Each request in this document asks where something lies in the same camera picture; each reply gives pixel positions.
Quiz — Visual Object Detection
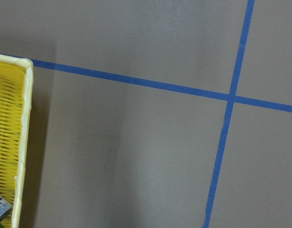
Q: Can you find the yellow woven plastic basket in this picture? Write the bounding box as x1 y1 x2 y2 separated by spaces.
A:
0 54 34 228

